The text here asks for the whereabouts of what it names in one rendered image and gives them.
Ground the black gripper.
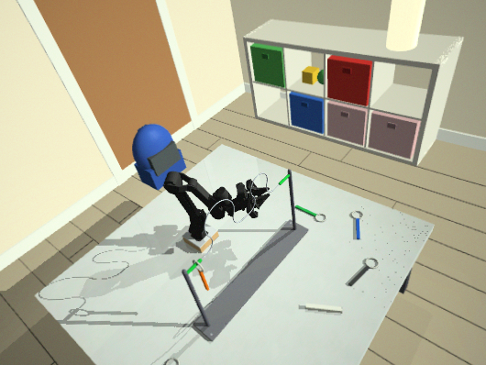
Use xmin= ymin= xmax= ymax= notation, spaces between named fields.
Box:
xmin=234 ymin=179 xmax=270 ymax=218

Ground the orange handle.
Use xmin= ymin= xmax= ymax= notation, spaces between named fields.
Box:
xmin=193 ymin=260 xmax=210 ymax=291

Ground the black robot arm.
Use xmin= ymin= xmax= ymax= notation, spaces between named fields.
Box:
xmin=163 ymin=171 xmax=249 ymax=241

